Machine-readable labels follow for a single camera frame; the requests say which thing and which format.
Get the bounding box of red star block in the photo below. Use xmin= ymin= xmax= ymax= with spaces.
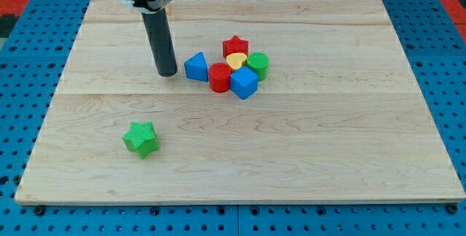
xmin=222 ymin=35 xmax=249 ymax=58

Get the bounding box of green star block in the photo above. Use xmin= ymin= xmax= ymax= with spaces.
xmin=122 ymin=122 xmax=159 ymax=159

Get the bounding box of blue cube block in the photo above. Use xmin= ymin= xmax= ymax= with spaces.
xmin=230 ymin=66 xmax=258 ymax=100

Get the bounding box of red cylinder block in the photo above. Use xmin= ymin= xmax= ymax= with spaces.
xmin=208 ymin=63 xmax=232 ymax=93

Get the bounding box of yellow heart block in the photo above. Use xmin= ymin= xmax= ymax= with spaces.
xmin=226 ymin=52 xmax=248 ymax=71

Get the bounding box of green cylinder block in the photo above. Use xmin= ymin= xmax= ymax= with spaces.
xmin=246 ymin=52 xmax=269 ymax=82

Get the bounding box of blue triangle block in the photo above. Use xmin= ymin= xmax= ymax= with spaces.
xmin=184 ymin=52 xmax=208 ymax=82

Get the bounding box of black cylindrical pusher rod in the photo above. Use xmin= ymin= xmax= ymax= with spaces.
xmin=142 ymin=8 xmax=178 ymax=77

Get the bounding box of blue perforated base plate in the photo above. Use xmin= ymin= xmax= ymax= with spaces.
xmin=1 ymin=0 xmax=465 ymax=235

